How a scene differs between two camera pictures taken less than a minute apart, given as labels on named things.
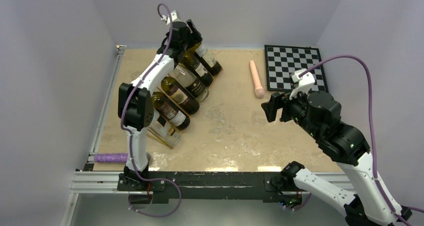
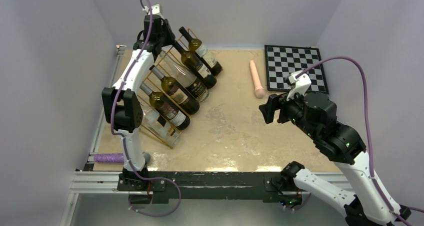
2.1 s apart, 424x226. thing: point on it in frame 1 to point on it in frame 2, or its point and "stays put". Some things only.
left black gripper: x=194 y=37 to x=171 y=37
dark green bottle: x=189 y=59 stays put
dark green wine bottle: x=167 y=109 stays put
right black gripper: x=275 y=101 stays put
